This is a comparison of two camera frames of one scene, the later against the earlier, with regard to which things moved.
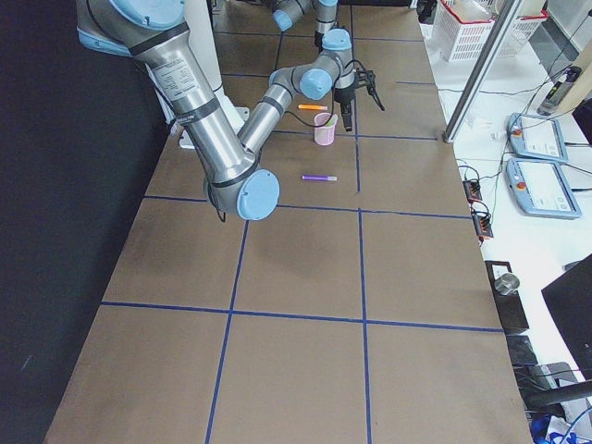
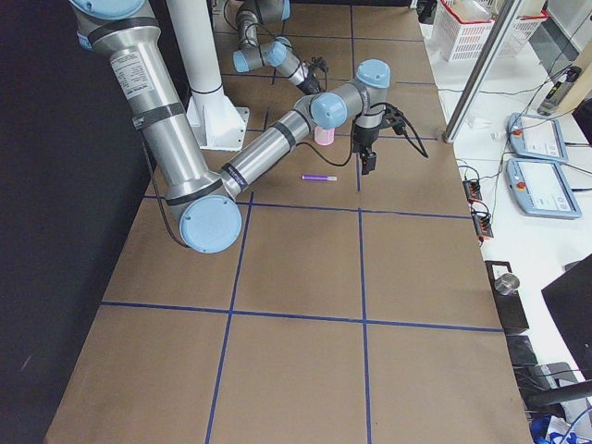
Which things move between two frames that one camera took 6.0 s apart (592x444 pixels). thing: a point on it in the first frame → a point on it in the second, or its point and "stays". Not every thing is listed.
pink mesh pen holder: [324, 135] stays
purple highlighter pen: [324, 178] stays
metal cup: [507, 283] stays
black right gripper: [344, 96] → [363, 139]
